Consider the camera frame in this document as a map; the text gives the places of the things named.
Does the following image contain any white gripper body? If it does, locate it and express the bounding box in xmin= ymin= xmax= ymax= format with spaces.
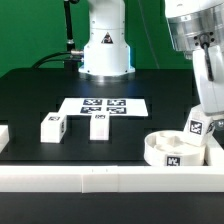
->
xmin=193 ymin=46 xmax=224 ymax=116

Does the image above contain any white round stool seat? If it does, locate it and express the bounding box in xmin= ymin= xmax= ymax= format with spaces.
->
xmin=144 ymin=130 xmax=206 ymax=167

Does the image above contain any white marker tag sheet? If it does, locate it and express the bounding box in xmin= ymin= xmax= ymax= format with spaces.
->
xmin=59 ymin=98 xmax=148 ymax=117

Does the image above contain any white U-shaped boundary wall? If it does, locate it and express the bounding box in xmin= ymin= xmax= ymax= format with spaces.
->
xmin=0 ymin=125 xmax=224 ymax=194

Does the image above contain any black cable bundle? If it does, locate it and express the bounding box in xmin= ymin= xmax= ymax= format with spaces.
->
xmin=31 ymin=49 xmax=85 ymax=69

